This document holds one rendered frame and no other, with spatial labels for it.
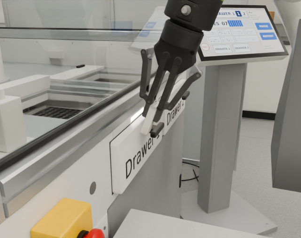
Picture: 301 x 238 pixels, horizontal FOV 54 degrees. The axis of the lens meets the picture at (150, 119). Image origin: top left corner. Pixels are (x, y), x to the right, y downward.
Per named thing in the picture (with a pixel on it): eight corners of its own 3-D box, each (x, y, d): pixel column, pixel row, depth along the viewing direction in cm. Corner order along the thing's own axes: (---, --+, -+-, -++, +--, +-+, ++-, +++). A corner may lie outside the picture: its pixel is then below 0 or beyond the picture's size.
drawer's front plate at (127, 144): (161, 139, 83) (162, 101, 79) (120, 196, 57) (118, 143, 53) (156, 138, 83) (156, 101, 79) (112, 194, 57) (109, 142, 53)
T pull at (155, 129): (164, 127, 69) (164, 121, 69) (155, 139, 63) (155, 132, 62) (150, 125, 70) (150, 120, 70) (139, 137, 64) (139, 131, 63)
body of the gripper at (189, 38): (159, 16, 51) (142, 65, 55) (204, 34, 50) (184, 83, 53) (170, 15, 58) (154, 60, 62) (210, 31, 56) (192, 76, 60)
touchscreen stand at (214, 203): (277, 230, 166) (309, 45, 132) (210, 255, 148) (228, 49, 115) (222, 186, 209) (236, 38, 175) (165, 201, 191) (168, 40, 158)
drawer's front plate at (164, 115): (184, 107, 111) (185, 79, 107) (164, 135, 85) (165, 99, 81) (180, 107, 111) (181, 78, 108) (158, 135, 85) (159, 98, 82)
